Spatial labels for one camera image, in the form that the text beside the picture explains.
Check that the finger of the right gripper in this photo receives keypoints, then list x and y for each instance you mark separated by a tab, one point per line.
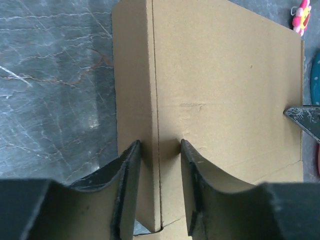
307	117

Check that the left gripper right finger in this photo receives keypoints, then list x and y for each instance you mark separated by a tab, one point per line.
219	206

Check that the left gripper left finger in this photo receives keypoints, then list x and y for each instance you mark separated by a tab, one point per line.
99	206

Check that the brown cardboard paper box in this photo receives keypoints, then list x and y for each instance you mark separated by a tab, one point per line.
215	74

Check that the pink plate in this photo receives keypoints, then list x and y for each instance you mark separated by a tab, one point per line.
318	159

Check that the blue dotted plate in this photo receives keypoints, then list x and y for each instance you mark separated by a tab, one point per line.
314	81

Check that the pink flower toy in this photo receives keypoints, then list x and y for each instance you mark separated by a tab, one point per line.
301	16

